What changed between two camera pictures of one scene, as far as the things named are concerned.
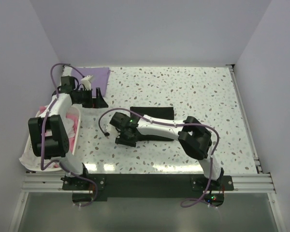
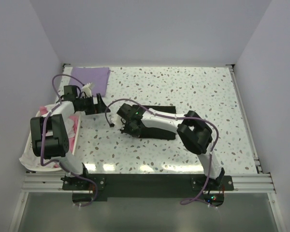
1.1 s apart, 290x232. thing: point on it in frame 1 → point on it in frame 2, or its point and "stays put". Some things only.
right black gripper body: [126, 138] → [130, 129]
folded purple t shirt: [100, 79] stays put
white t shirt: [35, 162] stays put
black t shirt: [165, 112] stays put
